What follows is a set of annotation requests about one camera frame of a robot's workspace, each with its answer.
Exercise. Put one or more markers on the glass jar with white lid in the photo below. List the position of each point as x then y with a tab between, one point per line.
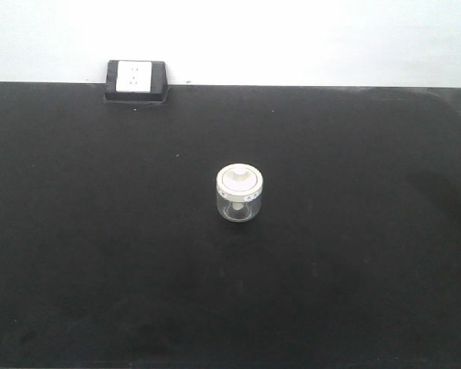
239	190

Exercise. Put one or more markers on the white socket on black box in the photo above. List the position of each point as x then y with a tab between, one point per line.
136	82

